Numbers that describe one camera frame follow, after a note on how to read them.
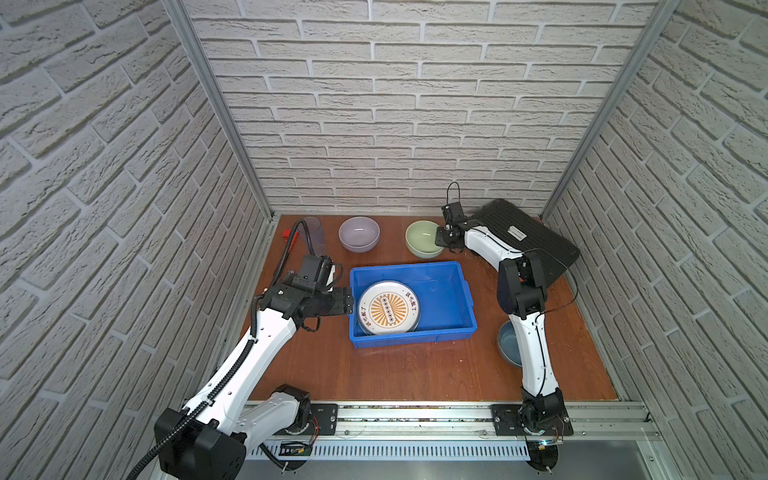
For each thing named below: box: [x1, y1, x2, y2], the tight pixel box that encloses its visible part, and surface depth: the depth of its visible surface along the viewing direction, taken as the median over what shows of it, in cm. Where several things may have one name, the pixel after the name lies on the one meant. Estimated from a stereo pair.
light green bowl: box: [405, 220, 444, 259], surface depth 109 cm
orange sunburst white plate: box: [358, 280, 421, 336], surface depth 92 cm
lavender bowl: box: [338, 216, 381, 253], surface depth 109 cm
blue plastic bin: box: [349, 261, 478, 348], surface depth 96 cm
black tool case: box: [467, 198, 581, 283], surface depth 108 cm
